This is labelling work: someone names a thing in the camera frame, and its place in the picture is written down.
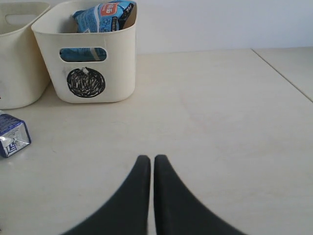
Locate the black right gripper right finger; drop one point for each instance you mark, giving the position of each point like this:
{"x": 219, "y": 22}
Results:
{"x": 178, "y": 211}

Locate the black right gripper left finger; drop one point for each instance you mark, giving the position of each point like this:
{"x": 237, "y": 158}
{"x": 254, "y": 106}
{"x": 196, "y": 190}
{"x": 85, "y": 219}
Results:
{"x": 126, "y": 212}

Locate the blue white milk carton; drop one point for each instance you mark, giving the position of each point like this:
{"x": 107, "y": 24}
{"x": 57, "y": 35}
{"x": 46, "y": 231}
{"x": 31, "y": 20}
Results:
{"x": 14, "y": 135}

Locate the blue instant noodle bag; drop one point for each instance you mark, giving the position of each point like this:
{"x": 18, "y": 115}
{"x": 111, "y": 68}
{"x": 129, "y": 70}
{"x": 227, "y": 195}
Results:
{"x": 104, "y": 17}

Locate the cream bin with circle mark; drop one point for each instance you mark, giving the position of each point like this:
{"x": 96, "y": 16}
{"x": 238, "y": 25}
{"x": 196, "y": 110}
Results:
{"x": 87, "y": 67}

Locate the cream bin with square mark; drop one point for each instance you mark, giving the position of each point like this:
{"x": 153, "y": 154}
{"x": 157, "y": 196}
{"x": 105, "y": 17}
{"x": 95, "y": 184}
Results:
{"x": 23, "y": 73}

